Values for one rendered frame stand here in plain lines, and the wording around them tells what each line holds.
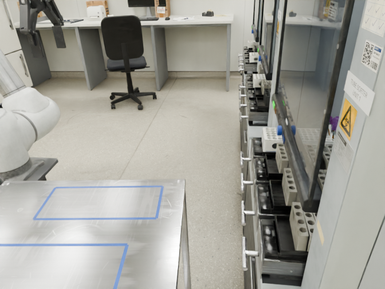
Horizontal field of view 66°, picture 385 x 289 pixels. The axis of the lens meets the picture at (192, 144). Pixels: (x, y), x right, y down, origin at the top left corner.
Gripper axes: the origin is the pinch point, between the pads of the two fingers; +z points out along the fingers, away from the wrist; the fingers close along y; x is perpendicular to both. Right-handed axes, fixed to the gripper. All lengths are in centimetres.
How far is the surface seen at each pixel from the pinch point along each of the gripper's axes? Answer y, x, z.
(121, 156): -125, -39, 120
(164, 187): 19, 38, 38
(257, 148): -7, 68, 38
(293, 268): 42, 73, 41
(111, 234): 39, 29, 38
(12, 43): -266, -218, 48
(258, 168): 6, 67, 38
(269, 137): -7, 72, 33
